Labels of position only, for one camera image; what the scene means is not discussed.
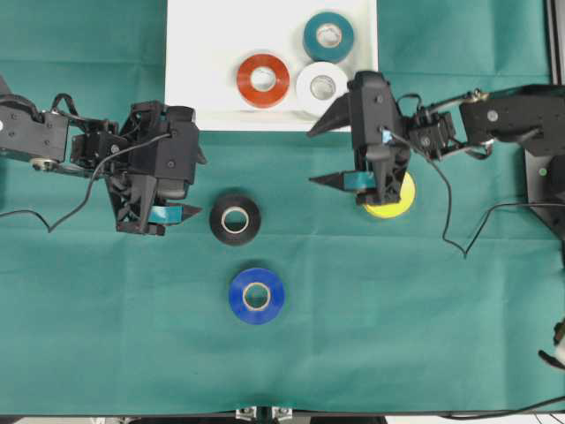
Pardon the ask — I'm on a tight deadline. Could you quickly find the white plastic case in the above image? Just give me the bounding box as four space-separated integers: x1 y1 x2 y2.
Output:
165 1 378 132

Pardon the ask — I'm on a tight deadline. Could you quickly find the white tape roll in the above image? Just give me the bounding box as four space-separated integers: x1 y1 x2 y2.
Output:
295 62 348 117

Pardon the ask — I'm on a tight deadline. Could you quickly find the yellow tape roll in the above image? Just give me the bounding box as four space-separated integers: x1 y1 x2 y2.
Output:
363 172 417 219

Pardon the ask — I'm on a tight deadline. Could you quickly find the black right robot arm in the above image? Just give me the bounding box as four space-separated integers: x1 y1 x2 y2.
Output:
308 79 564 206

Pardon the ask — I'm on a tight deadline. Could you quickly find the red tape roll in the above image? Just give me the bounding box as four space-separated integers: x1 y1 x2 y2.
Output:
237 53 290 109

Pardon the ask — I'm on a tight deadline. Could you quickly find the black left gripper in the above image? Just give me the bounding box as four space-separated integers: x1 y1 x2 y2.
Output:
70 102 207 236

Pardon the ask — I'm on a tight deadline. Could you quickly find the black right camera cable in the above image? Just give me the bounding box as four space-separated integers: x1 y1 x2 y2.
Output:
383 132 565 261

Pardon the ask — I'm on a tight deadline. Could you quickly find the black left camera cable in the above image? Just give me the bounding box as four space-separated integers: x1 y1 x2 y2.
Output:
0 132 173 234

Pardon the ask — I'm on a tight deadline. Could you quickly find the metal table clamp bracket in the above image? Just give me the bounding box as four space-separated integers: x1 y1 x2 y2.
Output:
235 405 293 423

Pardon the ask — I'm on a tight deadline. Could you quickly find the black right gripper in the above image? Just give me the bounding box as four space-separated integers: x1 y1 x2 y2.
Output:
306 93 457 205

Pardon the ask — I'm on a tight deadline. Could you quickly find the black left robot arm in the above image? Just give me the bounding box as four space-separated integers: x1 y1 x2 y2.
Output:
1 83 207 236

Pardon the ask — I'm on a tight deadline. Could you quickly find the teal tape roll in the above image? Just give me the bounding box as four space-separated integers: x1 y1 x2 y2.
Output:
303 11 355 64

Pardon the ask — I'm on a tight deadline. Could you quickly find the black tape roll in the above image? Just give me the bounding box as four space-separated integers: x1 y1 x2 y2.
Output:
209 194 261 246

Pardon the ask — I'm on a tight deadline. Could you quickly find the blue tape roll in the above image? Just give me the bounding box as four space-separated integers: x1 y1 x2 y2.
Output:
229 268 285 325

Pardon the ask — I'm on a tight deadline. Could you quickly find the black camera cable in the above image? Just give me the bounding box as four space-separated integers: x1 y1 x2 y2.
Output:
0 132 173 234
383 132 565 261

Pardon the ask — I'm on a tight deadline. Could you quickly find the white object at table edge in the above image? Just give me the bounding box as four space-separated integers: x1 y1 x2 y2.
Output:
538 320 564 370

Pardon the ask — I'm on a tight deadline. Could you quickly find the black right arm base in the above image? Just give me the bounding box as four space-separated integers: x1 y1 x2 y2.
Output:
524 151 564 241

